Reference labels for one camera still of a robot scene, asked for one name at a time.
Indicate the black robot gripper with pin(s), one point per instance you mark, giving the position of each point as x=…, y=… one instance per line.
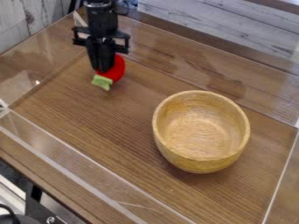
x=101, y=31

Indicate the red plush strawberry toy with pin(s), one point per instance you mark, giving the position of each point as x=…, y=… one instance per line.
x=104, y=80

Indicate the wooden bowl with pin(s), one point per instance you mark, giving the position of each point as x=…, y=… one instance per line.
x=200, y=131

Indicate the black metal table leg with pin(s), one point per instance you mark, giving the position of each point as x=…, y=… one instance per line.
x=36, y=194

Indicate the clear acrylic corner bracket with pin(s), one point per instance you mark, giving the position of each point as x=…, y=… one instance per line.
x=78, y=21

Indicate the clear acrylic tray enclosure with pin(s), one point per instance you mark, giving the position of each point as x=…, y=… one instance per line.
x=81, y=142

